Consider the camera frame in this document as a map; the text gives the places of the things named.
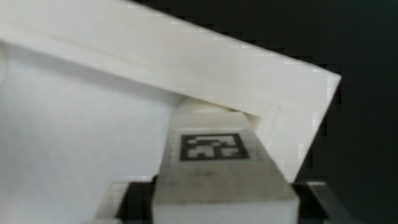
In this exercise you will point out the white square tabletop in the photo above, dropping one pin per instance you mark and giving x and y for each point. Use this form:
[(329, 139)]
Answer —
[(103, 63)]

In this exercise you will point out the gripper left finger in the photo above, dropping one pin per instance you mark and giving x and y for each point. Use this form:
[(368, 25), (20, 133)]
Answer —
[(124, 206)]

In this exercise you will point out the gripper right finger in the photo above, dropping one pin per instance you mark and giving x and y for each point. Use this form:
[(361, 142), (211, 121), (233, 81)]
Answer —
[(322, 209)]

